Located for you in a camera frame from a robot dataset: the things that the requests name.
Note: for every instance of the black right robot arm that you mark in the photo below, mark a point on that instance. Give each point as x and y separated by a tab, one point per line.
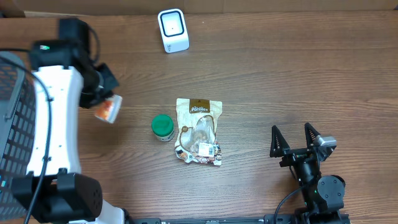
322	194

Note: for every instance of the grey plastic mesh basket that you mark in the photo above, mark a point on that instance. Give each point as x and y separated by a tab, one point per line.
17	131

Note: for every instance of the orange Kleenex tissue pack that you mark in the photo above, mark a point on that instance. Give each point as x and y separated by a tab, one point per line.
109	109

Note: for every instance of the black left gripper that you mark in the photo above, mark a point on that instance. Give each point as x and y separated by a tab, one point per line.
91	101

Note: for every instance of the green lid jar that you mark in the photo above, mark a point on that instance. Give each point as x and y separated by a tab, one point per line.
163	127

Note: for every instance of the brown cardboard backdrop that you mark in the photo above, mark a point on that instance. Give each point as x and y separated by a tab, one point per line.
135	7

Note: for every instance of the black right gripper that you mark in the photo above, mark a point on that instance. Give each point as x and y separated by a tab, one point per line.
278	145

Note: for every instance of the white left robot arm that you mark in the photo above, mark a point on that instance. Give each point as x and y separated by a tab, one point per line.
64	79

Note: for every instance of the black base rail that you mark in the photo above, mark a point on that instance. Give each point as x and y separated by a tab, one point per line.
266	219

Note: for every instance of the brown Pantree snack pouch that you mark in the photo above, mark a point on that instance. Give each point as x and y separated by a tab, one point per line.
197	121

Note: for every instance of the white barcode scanner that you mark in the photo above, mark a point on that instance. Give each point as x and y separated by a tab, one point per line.
173	30

